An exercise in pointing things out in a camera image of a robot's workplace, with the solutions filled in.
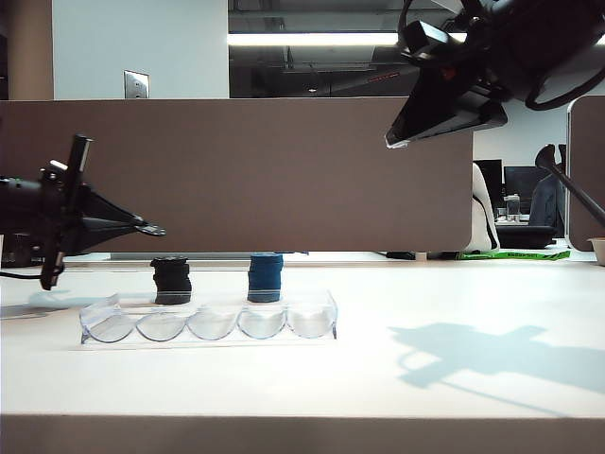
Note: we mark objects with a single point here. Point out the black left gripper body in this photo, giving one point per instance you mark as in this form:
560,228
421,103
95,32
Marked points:
61,208

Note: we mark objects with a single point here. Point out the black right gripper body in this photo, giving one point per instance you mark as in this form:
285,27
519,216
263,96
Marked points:
472,66

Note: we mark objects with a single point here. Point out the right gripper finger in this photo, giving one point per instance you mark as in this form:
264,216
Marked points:
425,109
477,120

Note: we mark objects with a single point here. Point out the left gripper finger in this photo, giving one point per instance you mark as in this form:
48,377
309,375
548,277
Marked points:
90,236
101,208

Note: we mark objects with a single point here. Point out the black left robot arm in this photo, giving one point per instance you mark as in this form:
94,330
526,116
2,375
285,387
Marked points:
19,203

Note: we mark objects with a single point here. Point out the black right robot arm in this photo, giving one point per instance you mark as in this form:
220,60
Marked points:
543,33

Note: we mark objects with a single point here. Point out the black poker chip pile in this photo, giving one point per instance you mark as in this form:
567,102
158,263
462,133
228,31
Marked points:
172,284

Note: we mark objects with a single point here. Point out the clear plastic chip tray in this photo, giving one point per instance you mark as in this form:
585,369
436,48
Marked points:
208,321

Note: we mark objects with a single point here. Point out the blue poker chip pile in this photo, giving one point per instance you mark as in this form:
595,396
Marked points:
264,279

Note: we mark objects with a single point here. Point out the black computer monitor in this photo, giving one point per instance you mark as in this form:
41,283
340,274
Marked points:
522,179
495,179

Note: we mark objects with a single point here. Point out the black mesh pen holder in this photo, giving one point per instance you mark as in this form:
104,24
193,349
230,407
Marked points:
16,250

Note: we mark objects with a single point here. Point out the white chair with black stripe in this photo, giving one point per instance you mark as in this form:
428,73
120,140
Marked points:
484,213

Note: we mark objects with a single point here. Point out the clear water bottle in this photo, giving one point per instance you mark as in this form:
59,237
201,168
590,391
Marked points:
511,208

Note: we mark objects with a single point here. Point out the seated person in blue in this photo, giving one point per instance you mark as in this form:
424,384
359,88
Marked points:
548,203

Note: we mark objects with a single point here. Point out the black round cushion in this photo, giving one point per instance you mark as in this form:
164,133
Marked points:
524,235

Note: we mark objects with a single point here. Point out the dark grey slanted pole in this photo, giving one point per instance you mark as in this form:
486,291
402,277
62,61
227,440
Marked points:
581,194

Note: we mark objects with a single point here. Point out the long ceiling light strip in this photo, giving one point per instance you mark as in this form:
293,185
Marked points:
312,39

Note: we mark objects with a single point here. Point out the green tape strip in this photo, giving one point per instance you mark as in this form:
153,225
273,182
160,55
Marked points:
520,255

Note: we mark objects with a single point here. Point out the small white cylinder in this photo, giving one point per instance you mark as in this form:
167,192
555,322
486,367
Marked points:
421,256

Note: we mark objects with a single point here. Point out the flat black object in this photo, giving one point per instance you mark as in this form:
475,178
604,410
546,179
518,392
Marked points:
402,255

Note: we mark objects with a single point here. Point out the brown desk divider panel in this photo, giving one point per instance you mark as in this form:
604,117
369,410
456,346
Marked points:
260,175

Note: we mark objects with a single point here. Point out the beige paper bowl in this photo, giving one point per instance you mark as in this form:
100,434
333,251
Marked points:
598,250

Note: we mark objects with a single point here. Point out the brown foreground board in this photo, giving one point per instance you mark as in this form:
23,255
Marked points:
302,435

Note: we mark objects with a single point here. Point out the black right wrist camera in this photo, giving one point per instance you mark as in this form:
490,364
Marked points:
425,38

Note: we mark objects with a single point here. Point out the silver divider base rail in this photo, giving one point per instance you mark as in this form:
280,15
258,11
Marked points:
208,256

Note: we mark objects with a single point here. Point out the metal wall switch plate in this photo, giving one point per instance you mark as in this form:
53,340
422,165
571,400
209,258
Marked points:
137,84

